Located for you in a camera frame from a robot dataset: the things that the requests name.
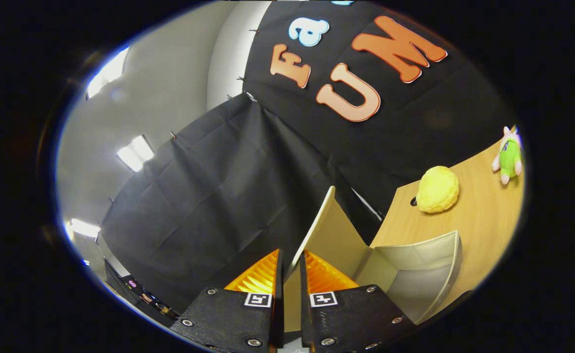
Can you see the black backdrop cloth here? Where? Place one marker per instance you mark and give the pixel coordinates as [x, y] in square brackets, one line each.
[218, 196]

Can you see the dark panel with coloured spots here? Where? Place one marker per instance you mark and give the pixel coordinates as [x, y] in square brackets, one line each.
[135, 290]

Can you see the ceiling light panel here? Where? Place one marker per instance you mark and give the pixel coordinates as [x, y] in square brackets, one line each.
[108, 73]
[84, 228]
[135, 153]

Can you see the yellow plush toy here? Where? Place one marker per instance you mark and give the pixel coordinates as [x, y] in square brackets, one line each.
[437, 189]

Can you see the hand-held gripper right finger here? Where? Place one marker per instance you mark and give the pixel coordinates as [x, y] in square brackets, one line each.
[351, 318]

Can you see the green and pink plush toy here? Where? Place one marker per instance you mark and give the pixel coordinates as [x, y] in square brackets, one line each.
[509, 157]

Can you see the grey fabric storage box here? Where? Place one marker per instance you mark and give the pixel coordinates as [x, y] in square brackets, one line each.
[331, 235]

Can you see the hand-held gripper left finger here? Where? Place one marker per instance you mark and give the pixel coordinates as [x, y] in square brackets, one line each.
[233, 318]

